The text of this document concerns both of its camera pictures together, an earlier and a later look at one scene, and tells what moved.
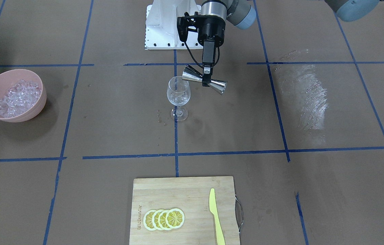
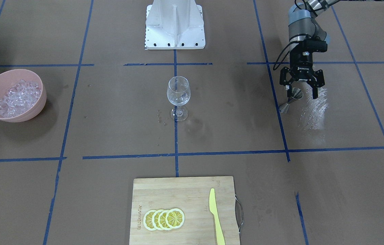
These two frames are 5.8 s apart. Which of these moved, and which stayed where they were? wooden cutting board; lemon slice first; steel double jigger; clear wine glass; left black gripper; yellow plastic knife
Moved: left black gripper; steel double jigger
Stayed: clear wine glass; lemon slice first; wooden cutting board; yellow plastic knife
